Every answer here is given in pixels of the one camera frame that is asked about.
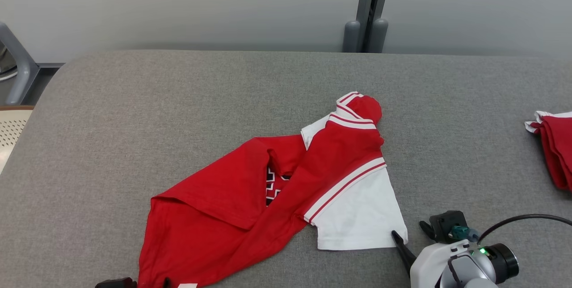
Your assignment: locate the beige perforated chair seat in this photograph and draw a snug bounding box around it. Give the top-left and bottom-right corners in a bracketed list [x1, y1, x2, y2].
[0, 106, 35, 175]

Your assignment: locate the grey tubular chair frame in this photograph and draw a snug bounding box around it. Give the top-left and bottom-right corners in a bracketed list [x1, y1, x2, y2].
[0, 22, 41, 105]

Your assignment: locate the black right camera cable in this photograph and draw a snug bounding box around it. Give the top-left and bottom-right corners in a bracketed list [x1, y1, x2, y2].
[477, 214, 572, 244]

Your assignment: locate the red garment with white band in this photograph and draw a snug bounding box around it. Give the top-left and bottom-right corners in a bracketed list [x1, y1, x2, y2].
[525, 110, 572, 192]

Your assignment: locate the grey cylindrical bumper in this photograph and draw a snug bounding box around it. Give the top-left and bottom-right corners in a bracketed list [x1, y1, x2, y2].
[369, 18, 389, 53]
[343, 21, 361, 53]

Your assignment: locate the teal right camera connector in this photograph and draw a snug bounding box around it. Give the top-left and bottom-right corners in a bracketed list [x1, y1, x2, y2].
[450, 225, 480, 242]

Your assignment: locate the red white striped jersey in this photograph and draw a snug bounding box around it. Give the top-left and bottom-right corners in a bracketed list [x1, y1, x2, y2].
[138, 92, 408, 288]

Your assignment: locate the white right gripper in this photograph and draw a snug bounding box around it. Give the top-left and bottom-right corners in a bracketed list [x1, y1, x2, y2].
[391, 220, 472, 288]

